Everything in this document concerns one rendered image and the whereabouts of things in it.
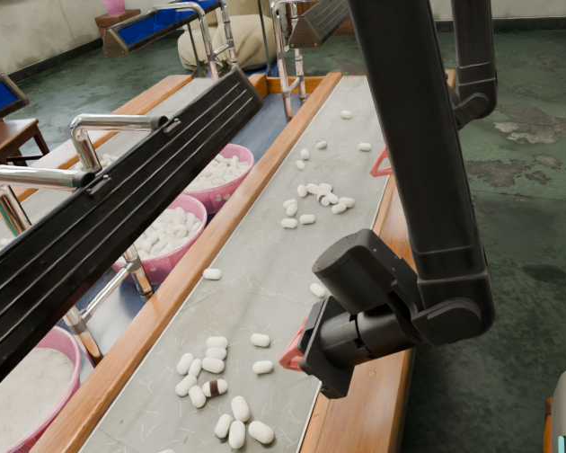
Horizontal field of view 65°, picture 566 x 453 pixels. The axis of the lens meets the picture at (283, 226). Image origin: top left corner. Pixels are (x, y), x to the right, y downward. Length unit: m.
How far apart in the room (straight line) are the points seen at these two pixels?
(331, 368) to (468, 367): 1.20
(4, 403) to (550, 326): 1.64
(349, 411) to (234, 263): 0.41
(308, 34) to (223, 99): 0.45
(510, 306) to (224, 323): 1.31
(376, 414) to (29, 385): 0.57
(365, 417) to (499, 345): 1.16
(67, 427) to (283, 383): 0.31
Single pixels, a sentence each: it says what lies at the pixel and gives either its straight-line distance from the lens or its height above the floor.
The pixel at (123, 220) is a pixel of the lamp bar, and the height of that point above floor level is 1.07.
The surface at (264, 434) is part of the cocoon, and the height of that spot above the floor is 0.76.
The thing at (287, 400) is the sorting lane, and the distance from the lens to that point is 0.70.
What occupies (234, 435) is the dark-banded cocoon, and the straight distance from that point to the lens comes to 0.66.
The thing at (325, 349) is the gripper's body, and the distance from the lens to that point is 0.50.
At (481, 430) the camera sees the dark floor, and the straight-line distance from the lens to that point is 1.56.
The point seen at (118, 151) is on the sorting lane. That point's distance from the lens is 1.58.
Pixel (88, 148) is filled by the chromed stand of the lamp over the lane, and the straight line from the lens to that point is 0.73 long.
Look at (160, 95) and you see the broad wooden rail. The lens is 1.93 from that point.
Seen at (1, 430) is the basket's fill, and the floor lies 0.74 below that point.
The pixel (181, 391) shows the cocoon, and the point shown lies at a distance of 0.73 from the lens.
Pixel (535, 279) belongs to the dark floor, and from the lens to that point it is 2.03.
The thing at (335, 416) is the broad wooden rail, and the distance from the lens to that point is 0.65.
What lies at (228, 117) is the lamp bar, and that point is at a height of 1.07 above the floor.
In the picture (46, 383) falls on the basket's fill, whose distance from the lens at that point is 0.88.
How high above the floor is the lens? 1.33
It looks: 36 degrees down
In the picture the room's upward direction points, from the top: 9 degrees counter-clockwise
